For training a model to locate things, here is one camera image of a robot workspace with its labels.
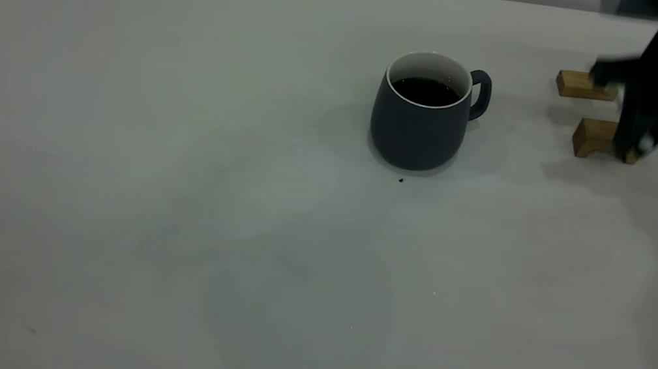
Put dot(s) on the dark grey ceramic mug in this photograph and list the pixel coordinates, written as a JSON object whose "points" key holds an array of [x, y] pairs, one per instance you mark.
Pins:
{"points": [[416, 132]]}

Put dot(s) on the arched wooden block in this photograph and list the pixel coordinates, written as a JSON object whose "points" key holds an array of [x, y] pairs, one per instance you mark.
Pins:
{"points": [[593, 135]]}

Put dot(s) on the flat wooden block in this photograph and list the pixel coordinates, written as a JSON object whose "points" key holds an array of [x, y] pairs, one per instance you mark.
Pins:
{"points": [[572, 84]]}

